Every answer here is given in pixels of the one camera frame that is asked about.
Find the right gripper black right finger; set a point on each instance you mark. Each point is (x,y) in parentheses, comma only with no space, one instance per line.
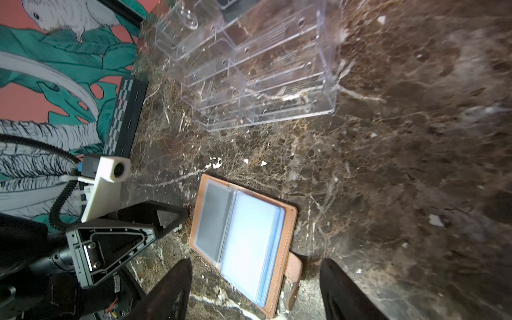
(342,298)

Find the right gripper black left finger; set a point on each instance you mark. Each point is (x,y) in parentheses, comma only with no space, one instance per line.
(169,298)

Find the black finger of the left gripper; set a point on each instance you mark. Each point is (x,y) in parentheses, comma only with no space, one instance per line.
(163,217)

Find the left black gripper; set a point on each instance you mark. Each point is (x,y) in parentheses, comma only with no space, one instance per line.
(38,269)

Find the clear plastic organizer box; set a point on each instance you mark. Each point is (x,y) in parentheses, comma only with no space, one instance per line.
(245,63)

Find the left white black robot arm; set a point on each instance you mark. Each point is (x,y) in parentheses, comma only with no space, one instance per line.
(113,298)

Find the black white checkerboard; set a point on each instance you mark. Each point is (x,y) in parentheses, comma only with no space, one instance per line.
(126,115)

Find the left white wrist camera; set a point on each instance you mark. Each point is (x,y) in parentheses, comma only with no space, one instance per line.
(102,176)

